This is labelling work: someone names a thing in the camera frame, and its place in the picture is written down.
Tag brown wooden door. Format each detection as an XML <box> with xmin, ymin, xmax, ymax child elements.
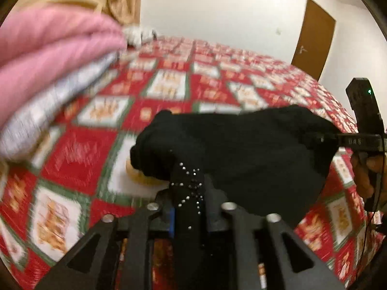
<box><xmin>291</xmin><ymin>0</ymin><xmax>336</xmax><ymax>80</ymax></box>

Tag white black patterned pillow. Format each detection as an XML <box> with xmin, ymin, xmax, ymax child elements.
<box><xmin>122</xmin><ymin>26</ymin><xmax>158</xmax><ymax>48</ymax></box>

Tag grey white patterned pillow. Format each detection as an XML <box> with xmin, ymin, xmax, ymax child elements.
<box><xmin>1</xmin><ymin>52</ymin><xmax>118</xmax><ymax>161</ymax></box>

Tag black pants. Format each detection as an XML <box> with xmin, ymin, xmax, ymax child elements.
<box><xmin>130</xmin><ymin>105</ymin><xmax>339</xmax><ymax>289</ymax></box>

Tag red patchwork bedspread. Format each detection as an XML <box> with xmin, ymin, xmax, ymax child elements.
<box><xmin>0</xmin><ymin>34</ymin><xmax>385</xmax><ymax>290</ymax></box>

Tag pink folded blanket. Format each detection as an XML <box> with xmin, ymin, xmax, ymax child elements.
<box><xmin>1</xmin><ymin>5</ymin><xmax>127</xmax><ymax>124</ymax></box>

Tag person's right hand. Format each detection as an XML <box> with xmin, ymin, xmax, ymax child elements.
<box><xmin>350</xmin><ymin>153</ymin><xmax>386</xmax><ymax>208</ymax></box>

